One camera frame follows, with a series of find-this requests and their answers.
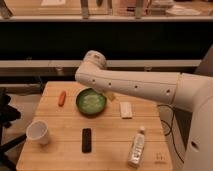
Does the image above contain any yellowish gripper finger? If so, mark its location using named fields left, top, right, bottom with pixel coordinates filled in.
left=106, top=92, right=115, bottom=101

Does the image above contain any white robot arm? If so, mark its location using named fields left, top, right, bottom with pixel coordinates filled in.
left=75, top=50, right=213, bottom=171

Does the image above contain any white rectangular sponge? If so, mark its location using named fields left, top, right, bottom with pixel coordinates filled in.
left=120, top=102, right=133, bottom=119

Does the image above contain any green bowl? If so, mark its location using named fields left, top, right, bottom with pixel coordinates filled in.
left=76, top=88, right=107, bottom=116

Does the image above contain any black remote control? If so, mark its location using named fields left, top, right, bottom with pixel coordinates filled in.
left=82, top=128, right=92, bottom=153

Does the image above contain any clear plastic bottle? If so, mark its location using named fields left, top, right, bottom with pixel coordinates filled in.
left=128, top=126, right=145, bottom=168

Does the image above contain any white paper cup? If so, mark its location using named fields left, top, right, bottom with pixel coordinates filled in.
left=26, top=120, right=50, bottom=145

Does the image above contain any black office chair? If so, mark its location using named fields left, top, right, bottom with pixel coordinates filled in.
left=0, top=87, right=26, bottom=171

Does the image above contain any black floor cable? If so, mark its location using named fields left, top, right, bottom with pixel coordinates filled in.
left=157, top=104, right=185, bottom=164

